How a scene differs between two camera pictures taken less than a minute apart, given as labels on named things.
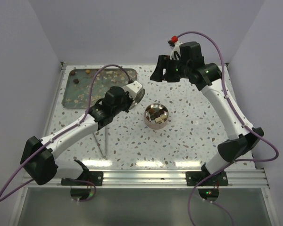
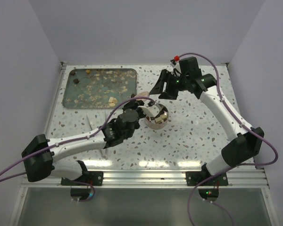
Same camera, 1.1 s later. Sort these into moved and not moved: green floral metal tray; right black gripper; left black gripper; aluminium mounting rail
Moved: left black gripper; right black gripper
Not moved: green floral metal tray; aluminium mounting rail
